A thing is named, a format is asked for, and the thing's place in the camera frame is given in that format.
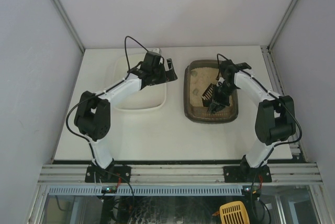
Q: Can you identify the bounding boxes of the black litter scoop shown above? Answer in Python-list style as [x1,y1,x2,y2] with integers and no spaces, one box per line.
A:
[202,83,215,107]

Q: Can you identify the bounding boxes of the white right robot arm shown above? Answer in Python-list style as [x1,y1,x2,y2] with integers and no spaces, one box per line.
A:
[207,58,302,172]

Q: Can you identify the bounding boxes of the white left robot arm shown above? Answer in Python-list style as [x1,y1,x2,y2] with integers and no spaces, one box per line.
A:
[65,36,177,170]

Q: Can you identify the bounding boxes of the brown litter box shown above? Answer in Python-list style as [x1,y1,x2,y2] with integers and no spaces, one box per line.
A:
[183,60,239,124]

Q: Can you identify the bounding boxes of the white plastic tub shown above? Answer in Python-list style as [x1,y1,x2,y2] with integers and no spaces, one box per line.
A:
[104,56,167,111]

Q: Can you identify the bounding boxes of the yellow slotted scoop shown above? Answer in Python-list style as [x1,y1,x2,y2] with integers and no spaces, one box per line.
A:
[219,201,250,224]

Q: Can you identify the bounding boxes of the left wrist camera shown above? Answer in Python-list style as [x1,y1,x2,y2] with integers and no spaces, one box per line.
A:
[149,48,161,54]

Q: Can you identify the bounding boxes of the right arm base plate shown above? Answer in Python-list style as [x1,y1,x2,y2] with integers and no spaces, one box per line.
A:
[223,165,272,183]

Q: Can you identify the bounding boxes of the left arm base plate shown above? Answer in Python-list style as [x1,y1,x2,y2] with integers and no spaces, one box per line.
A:
[84,165,131,183]

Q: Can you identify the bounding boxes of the aluminium frame rail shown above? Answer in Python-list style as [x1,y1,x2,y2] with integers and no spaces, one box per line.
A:
[38,163,322,185]

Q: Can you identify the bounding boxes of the grey slotted cable duct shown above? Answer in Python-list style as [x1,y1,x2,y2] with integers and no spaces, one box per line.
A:
[49,185,243,196]

